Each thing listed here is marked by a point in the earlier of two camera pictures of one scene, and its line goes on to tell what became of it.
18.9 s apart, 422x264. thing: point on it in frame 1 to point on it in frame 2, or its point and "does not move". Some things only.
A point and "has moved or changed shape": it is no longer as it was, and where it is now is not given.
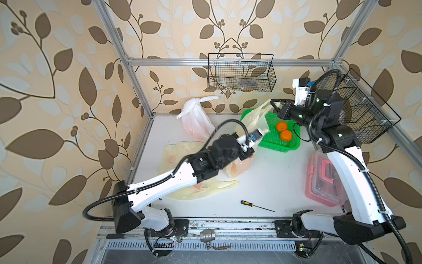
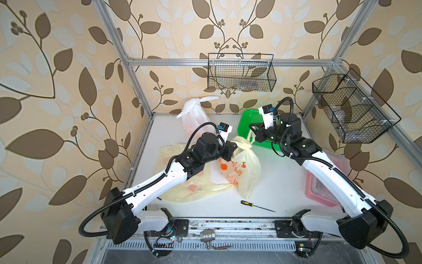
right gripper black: (285, 112) to (260, 132)
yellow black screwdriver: (251, 204) does not move
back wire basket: (240, 72) does not move
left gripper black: (243, 154) to (227, 149)
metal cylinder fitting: (207, 235) does not move
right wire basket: (364, 112) does not move
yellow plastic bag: (256, 120) has moved or changed shape
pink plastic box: (323, 184) does not move
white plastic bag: (196, 121) does not move
